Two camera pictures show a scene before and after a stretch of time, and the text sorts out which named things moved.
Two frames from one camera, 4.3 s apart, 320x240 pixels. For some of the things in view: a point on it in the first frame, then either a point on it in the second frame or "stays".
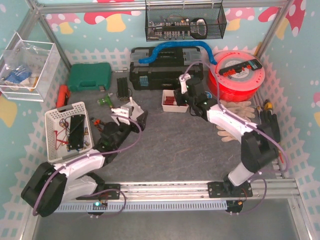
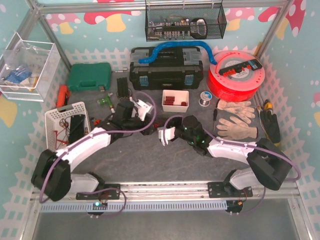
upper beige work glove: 240,109 stays
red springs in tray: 169,100 stays
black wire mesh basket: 176,20 stays
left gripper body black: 136,124 → 146,125
